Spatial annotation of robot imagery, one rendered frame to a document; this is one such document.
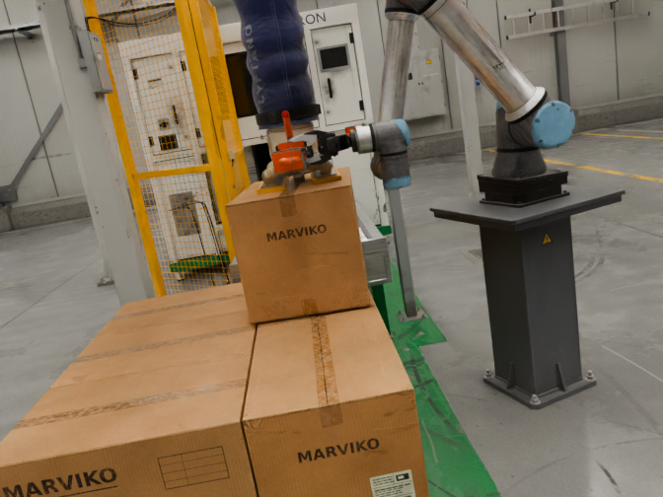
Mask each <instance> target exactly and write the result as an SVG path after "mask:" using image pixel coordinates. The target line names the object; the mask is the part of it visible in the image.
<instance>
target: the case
mask: <svg viewBox="0 0 663 497"><path fill-rule="evenodd" d="M337 170H338V172H339V173H340V175H341V178H342V180H337V181H331V182H325V183H320V184H313V182H312V176H311V173H308V174H304V176H305V181H303V182H297V183H295V182H294V178H293V176H291V177H288V183H287V188H286V189H285V190H280V191H274V192H269V193H264V194H257V190H258V187H259V186H260V184H261V181H257V182H254V183H253V184H251V185H250V186H249V187H248V188H246V189H245V190H244V191H243V192H242V193H240V194H239V195H238V196H237V197H235V198H234V199H233V200H232V201H231V202H229V203H228V204H227V205H226V206H225V207H226V212H227V217H228V221H229V226H230V231H231V235H232V240H233V245H234V249H235V254H236V258H237V262H238V267H239V272H240V277H241V281H242V286H243V291H244V295H245V300H246V305H247V309H248V314H249V319H250V323H259V322H265V321H272V320H284V319H290V318H297V317H302V316H309V315H315V314H322V313H328V312H335V311H341V310H348V309H354V308H361V307H367V306H370V305H371V303H370V296H369V290H368V283H367V276H366V269H365V262H364V255H363V249H362V244H361V238H360V231H359V225H358V219H357V213H356V207H355V200H354V194H353V188H352V182H351V176H350V169H349V167H344V168H338V169H337Z"/></svg>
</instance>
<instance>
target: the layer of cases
mask: <svg viewBox="0 0 663 497"><path fill-rule="evenodd" d="M369 296H370V303H371V305H370V306H367V307H361V308H354V309H348V310H341V311H335V312H328V313H322V314H315V315H309V316H302V317H297V318H290V319H278V320H272V321H265V322H259V323H250V319H249V314H248V309H247V305H246V300H245V295H244V291H243V286H242V282H240V283H235V284H229V285H224V286H218V287H212V288H207V289H201V290H196V291H190V292H185V293H179V294H174V295H169V296H163V297H158V298H152V299H147V300H141V301H136V302H130V303H125V304H124V305H123V307H122V308H121V309H120V310H119V311H118V312H117V313H116V314H115V315H114V317H113V318H112V319H111V320H110V321H109V322H108V323H107V324H106V326H105V327H104V328H103V329H102V330H101V331H100V332H99V333H98V335H97V336H96V337H95V338H94V339H93V340H92V341H91V342H90V343H89V345H88V346H87V347H86V348H85V349H84V350H83V351H82V352H81V353H80V355H79V356H78V357H77V358H76V359H75V360H74V361H73V362H72V364H71V365H70V366H69V367H68V368H67V369H66V370H65V371H64V372H63V374H62V375H61V376H60V377H59V378H58V379H57V380H56V381H55V382H54V384H53V385H52V386H51V387H50V388H49V390H47V391H46V393H45V394H44V395H43V396H42V397H41V398H40V399H39V400H38V401H37V403H36V404H35V405H34V406H33V407H32V408H31V409H30V410H29V412H28V413H27V414H26V415H25V416H24V417H23V418H22V419H21V421H20V422H19V423H18V424H17V425H16V426H15V427H14V428H13V429H12V431H11V432H10V433H9V434H8V435H7V436H6V437H5V438H4V439H3V441H2V442H1V443H0V497H430V496H429V489H428V482H427V475H426V469H425V462H424V455H423V448H422V442H421V435H420V429H419V422H418V415H417V408H416V401H415V394H414V388H413V386H412V384H411V382H410V380H409V377H408V375H407V373H406V371H405V367H404V365H403V363H402V361H401V358H400V356H399V354H398V352H397V350H396V347H395V345H394V343H393V341H392V339H391V336H390V334H389V333H388V331H387V328H386V326H385V324H384V322H383V320H382V317H381V315H380V313H379V311H378V309H377V307H376V304H375V302H374V300H373V298H372V295H371V293H370V291H369Z"/></svg>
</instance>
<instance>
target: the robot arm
mask: <svg viewBox="0 0 663 497"><path fill-rule="evenodd" d="M385 16H386V18H387V19H388V21H389V22H388V31H387V40H386V50H385V59H384V69H383V78H382V88H381V98H380V106H379V116H378V122H375V123H370V124H366V125H365V123H364V122H363V123H362V125H358V126H355V127H354V129H352V130H349V135H347V134H342V135H338V136H335V134H334V133H327V132H326V131H321V130H314V131H310V132H307V133H304V134H301V135H298V136H295V137H292V138H291V139H289V140H288V142H297V141H302V140H303V141H306V142H308V143H314V142H315V141H316V140H317V139H318V143H319V146H320V151H319V153H320V154H321V155H322V156H321V155H318V154H316V153H314V157H312V158H310V159H309V158H307V160H306V163H309V165H321V164H323V163H325V162H327V161H328V160H331V159H332V158H331V157H332V156H334V157H335V156H336V155H338V151H342V150H345V149H349V148H350V147H351V148H352V152H353V153H354V152H358V154H359V155H361V154H367V153H372V152H374V156H373V158H372V160H371V163H370V169H371V172H372V173H373V175H374V176H375V177H376V178H378V179H381V180H382V181H383V186H384V188H385V189H386V190H392V189H399V188H404V187H408V186H410V179H411V176H410V173H409V165H408V157H407V150H406V147H408V146H409V145H410V135H409V131H408V127H407V125H406V122H405V121H404V113H405V97H406V88H407V79H408V71H409V63H410V54H411V45H412V37H413V28H414V23H415V21H416V20H418V19H419V17H420V16H421V17H422V18H423V19H424V20H425V21H426V22H427V23H428V24H429V25H430V27H431V28H432V29H433V30H434V31H435V32H437V33H438V35H439V36H440V37H441V38H442V39H443V40H444V41H445V42H446V44H447V45H448V46H449V47H450V48H451V49H452V50H453V51H454V53H455V54H456V55H457V56H458V57H459V58H460V59H461V60H462V62H463V63H464V64H465V65H466V66H467V67H468V68H469V69H470V71H471V72H472V73H473V74H474V75H475V76H476V77H477V78H478V80H479V81H480V82H481V83H482V84H483V85H484V86H485V88H486V89H487V90H488V91H489V92H490V93H491V94H492V95H493V96H494V98H495V99H496V100H497V102H496V110H495V117H496V146H497V155H496V158H495V161H494V164H493V167H492V175H493V176H495V177H500V178H520V177H530V176H536V175H541V174H544V173H545V172H546V171H547V165H546V164H545V161H544V158H543V155H542V153H541V148H542V149H552V148H556V147H559V146H561V145H562V144H564V143H565V142H566V141H567V140H568V139H569V137H570V136H571V134H572V131H573V129H574V125H575V116H574V113H573V111H572V109H571V108H570V106H569V105H567V104H565V103H563V102H560V101H555V100H554V99H553V98H552V97H551V95H550V94H549V93H548V92H547V91H546V90H545V88H543V87H534V86H533V85H532V84H531V83H530V82H529V80H528V79H527V78H526V77H525V76H524V75H523V73H522V72H521V71H520V70H519V69H518V68H517V66H516V65H515V64H514V63H513V62H512V61H511V59H510V58H509V57H508V56H507V55H506V54H505V52H504V51H503V50H502V49H501V48H500V47H499V45H498V44H497V43H496V42H495V41H494V40H493V38H492V37H491V36H490V35H489V34H488V33H487V31H486V30H485V29H484V28H483V27H482V26H481V24H480V23H479V22H478V21H477V20H476V18H475V17H474V16H473V15H472V14H471V13H470V11H469V10H468V9H467V8H466V7H465V6H464V4H463V3H462V2H461V1H460V0H386V6H385Z"/></svg>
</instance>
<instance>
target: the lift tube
mask: <svg viewBox="0 0 663 497"><path fill-rule="evenodd" d="M234 3H235V6H236V8H237V10H238V13H239V15H240V18H241V40H242V43H243V45H244V47H245V49H246V51H247V67H248V69H249V71H250V73H251V75H252V77H253V97H254V102H255V105H256V107H257V110H258V113H263V112H268V111H274V110H279V109H285V108H290V107H300V106H306V105H313V104H314V103H315V92H314V87H313V83H312V81H311V78H310V76H309V74H308V71H307V70H308V61H309V56H308V52H307V50H306V48H305V46H304V44H303V38H304V26H303V22H302V19H301V17H300V14H299V12H298V9H297V0H234ZM318 119H319V117H318V116H317V115H315V116H310V117H304V118H298V119H293V120H290V122H291V124H297V123H302V122H308V121H313V120H318ZM280 126H284V123H283V121H281V122H276V123H271V124H265V125H259V126H258V130H262V129H268V128H274V127H280Z"/></svg>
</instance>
